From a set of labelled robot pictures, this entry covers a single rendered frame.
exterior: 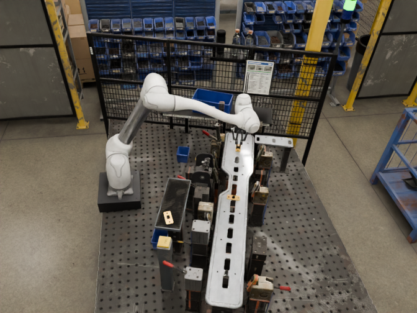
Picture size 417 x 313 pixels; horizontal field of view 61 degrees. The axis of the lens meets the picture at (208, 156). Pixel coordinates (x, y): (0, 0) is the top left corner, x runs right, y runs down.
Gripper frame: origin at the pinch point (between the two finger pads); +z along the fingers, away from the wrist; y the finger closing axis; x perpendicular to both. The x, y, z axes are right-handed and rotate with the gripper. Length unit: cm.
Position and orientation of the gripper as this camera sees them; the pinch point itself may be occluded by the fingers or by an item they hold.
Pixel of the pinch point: (238, 144)
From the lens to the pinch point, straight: 258.7
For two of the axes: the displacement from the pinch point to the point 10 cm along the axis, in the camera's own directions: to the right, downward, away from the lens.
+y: 9.9, 1.0, -0.8
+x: 1.3, -6.7, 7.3
